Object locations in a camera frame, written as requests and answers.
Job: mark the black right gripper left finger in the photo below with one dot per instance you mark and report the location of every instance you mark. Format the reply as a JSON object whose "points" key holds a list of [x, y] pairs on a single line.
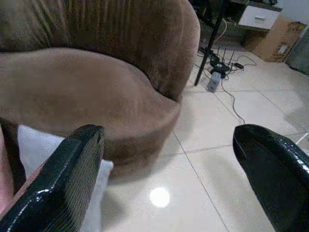
{"points": [[65, 181]]}

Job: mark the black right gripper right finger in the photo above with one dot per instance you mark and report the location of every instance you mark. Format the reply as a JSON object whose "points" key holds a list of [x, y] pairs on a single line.
{"points": [[277, 178]]}

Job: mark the white pillow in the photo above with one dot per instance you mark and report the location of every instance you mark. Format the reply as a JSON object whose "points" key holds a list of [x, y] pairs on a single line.
{"points": [[36, 149]]}

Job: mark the brown fabric sofa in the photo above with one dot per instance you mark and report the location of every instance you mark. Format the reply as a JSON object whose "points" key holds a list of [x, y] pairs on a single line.
{"points": [[72, 84]]}

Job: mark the grey power strip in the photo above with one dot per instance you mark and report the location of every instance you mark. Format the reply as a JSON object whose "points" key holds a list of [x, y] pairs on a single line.
{"points": [[213, 82]]}

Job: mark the black router with antennas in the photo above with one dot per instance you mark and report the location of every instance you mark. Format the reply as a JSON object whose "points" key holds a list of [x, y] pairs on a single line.
{"points": [[218, 64]]}

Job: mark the grey panel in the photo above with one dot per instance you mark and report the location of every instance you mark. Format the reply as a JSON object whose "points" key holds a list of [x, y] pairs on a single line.
{"points": [[300, 48]]}

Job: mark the brown cardboard box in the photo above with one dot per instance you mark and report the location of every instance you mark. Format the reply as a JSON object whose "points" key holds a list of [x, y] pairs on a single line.
{"points": [[272, 43]]}

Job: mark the black metal desk leg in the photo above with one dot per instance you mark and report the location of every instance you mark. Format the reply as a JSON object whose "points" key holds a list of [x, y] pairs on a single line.
{"points": [[210, 46]]}

